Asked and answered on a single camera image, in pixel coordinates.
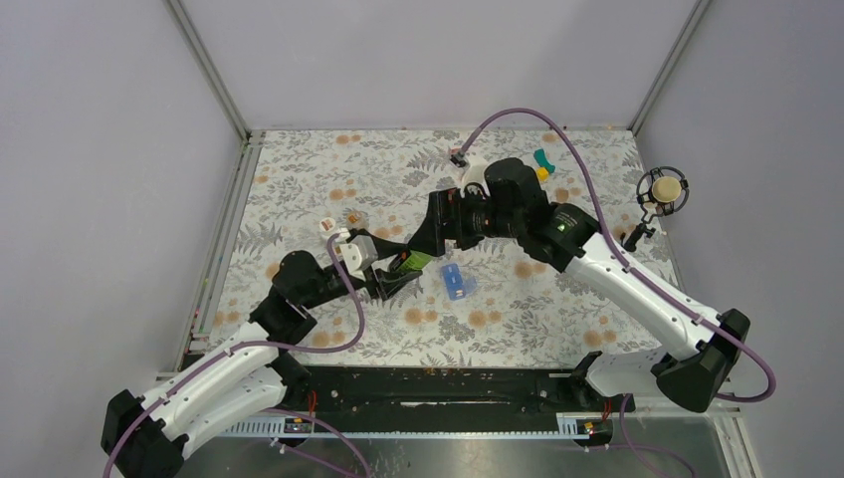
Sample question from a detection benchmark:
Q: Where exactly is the teal curved block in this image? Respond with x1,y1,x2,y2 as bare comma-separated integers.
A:
532,148,555,175

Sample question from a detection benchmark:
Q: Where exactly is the slotted grey cable duct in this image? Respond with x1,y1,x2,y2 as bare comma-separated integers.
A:
214,413,614,441

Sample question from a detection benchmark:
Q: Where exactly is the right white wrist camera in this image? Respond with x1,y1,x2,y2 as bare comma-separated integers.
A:
459,153,489,197

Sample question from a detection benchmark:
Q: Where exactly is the white cap pill bottle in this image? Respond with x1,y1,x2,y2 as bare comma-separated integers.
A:
318,217,337,237

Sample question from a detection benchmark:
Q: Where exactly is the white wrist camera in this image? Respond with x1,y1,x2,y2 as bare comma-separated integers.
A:
334,235,378,280
459,153,489,197

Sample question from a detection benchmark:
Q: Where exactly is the microphone on tripod stand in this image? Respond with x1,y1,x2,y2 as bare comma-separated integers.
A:
621,166,690,252

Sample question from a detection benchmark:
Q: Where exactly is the floral patterned table mat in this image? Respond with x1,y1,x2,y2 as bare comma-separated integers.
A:
202,129,658,368

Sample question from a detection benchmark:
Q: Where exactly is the blue weekly pill organizer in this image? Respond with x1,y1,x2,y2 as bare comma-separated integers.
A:
440,263,477,301

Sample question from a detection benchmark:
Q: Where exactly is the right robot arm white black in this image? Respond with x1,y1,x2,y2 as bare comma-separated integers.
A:
392,158,749,412

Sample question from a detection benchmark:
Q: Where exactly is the amber pill bottle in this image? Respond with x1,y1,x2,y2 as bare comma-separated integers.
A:
346,210,368,229

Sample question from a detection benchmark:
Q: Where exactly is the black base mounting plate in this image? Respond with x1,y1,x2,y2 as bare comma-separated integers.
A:
277,365,635,433

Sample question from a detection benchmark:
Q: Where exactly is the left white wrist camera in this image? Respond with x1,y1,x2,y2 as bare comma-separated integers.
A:
334,235,378,280

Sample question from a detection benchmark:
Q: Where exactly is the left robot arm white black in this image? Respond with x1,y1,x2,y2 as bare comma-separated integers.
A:
101,229,421,477

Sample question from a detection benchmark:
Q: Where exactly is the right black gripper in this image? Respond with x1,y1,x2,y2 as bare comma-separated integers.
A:
408,184,524,256

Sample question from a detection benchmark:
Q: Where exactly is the green pill bottle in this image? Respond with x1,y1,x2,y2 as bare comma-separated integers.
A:
388,249,432,273

